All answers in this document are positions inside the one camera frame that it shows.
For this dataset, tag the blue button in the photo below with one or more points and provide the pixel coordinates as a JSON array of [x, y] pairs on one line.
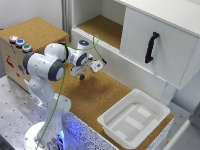
[[20, 42]]

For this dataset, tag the purple block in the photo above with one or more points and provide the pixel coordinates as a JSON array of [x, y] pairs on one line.
[[82, 77]]

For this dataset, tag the white plastic box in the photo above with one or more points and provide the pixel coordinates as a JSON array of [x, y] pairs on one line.
[[133, 123]]

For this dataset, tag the wooden drawer box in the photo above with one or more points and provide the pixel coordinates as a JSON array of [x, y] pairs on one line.
[[36, 31]]

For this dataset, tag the white sliding door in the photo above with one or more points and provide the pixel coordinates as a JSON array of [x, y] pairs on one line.
[[133, 33]]

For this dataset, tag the red button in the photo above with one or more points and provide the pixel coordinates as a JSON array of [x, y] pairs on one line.
[[13, 38]]

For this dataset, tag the green button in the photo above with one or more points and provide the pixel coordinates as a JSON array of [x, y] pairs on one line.
[[26, 47]]

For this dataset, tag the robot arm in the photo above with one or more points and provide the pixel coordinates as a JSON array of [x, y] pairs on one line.
[[41, 66]]

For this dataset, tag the white cabinet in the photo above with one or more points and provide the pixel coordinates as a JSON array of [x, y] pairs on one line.
[[110, 63]]

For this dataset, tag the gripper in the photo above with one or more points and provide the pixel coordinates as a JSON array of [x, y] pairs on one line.
[[80, 69]]

